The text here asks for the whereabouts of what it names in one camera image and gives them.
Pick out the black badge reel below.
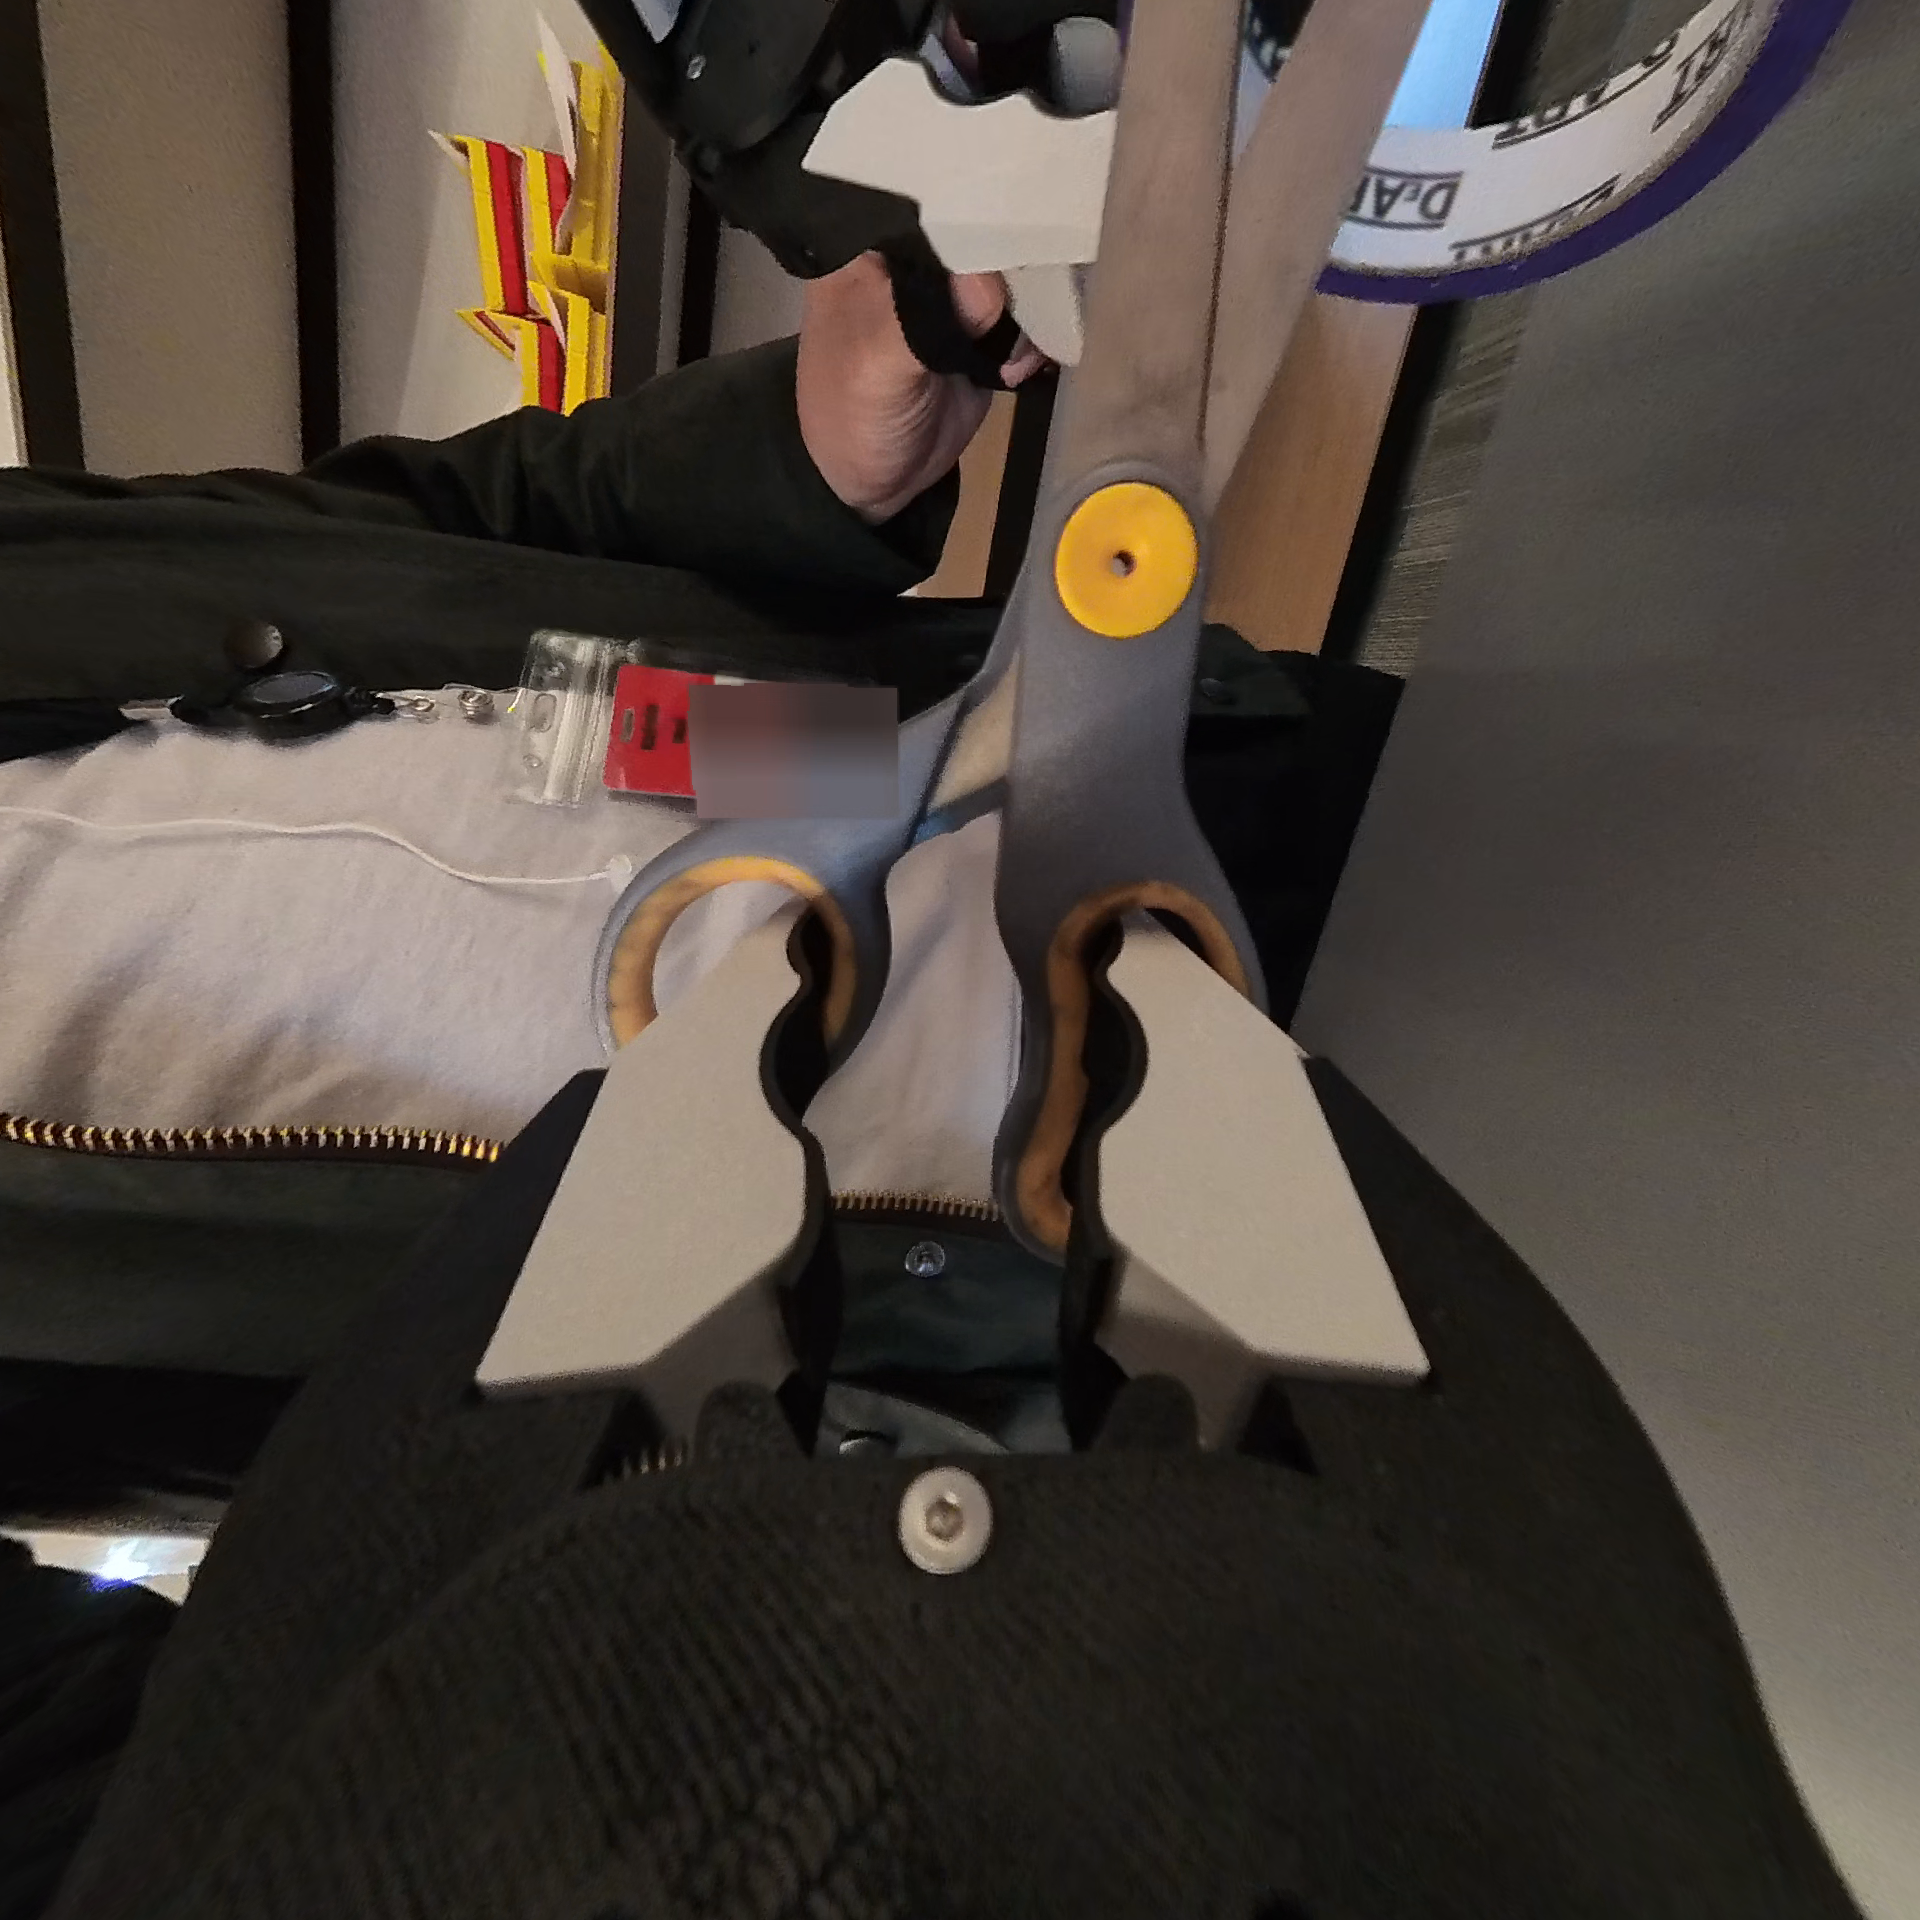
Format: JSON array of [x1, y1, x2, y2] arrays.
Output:
[[168, 666, 441, 747]]

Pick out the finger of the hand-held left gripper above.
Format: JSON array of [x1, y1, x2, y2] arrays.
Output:
[[799, 57, 1121, 373]]

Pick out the grey yellow scissors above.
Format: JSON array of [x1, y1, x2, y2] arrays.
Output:
[[591, 0, 1437, 1257]]

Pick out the yellow red boxes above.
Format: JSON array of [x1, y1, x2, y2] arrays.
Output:
[[429, 11, 625, 415]]

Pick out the person's white shirt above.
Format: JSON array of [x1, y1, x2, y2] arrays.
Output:
[[0, 702, 1050, 1202]]

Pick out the red badge card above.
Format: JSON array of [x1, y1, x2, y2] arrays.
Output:
[[598, 663, 718, 799]]

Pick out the person's left hand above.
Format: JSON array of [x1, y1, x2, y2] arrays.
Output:
[[794, 250, 1050, 528]]

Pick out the person's left forearm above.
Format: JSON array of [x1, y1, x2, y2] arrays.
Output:
[[298, 335, 963, 606]]

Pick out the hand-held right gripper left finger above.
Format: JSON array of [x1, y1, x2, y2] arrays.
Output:
[[474, 902, 831, 1445]]

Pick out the clear badge holder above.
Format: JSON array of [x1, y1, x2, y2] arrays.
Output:
[[507, 631, 640, 811]]

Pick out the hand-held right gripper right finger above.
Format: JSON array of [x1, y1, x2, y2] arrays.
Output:
[[1069, 911, 1430, 1450]]

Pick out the purple tape roll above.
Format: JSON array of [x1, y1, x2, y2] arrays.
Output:
[[1240, 0, 1857, 307]]

